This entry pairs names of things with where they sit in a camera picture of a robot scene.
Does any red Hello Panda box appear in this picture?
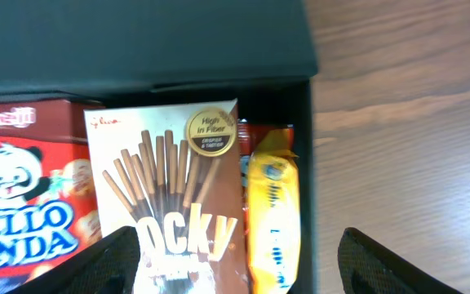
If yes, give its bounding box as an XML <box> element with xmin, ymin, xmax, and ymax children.
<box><xmin>0</xmin><ymin>99</ymin><xmax>101</xmax><ymax>293</ymax></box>

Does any small yellow snack packet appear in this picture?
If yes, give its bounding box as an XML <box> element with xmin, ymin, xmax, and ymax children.
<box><xmin>246</xmin><ymin>128</ymin><xmax>301</xmax><ymax>294</ymax></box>

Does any brown Pocky box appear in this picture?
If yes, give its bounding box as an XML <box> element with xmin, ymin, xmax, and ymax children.
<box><xmin>84</xmin><ymin>100</ymin><xmax>249</xmax><ymax>294</ymax></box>

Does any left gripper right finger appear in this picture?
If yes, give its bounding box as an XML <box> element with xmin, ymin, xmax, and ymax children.
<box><xmin>337</xmin><ymin>227</ymin><xmax>460</xmax><ymax>294</ymax></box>

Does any dark green gift box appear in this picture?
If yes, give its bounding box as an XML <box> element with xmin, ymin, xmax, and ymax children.
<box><xmin>0</xmin><ymin>0</ymin><xmax>317</xmax><ymax>293</ymax></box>

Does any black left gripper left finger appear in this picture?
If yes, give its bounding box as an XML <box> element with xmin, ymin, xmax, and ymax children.
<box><xmin>11</xmin><ymin>226</ymin><xmax>140</xmax><ymax>294</ymax></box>

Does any red Hacks candy bag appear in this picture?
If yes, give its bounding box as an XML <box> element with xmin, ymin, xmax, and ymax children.
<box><xmin>237</xmin><ymin>119</ymin><xmax>295</xmax><ymax>189</ymax></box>

